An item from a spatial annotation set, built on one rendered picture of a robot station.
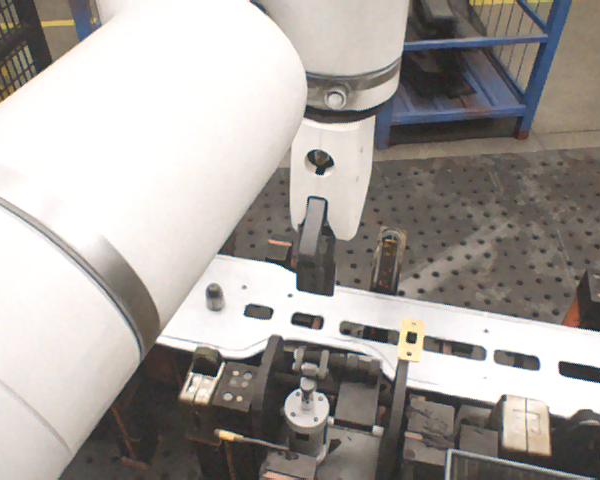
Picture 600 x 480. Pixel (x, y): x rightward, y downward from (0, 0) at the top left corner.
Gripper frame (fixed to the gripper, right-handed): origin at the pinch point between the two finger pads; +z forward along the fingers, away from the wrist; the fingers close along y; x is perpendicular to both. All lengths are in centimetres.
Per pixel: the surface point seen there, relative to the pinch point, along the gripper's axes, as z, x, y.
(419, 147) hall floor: 145, -9, 220
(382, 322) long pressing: 45, -6, 27
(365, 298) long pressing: 45, -2, 32
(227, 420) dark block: 36.4, 12.2, -0.1
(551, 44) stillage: 92, -59, 239
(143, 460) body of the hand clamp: 72, 34, 6
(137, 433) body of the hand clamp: 62, 33, 6
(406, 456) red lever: 34.9, -11.6, -0.3
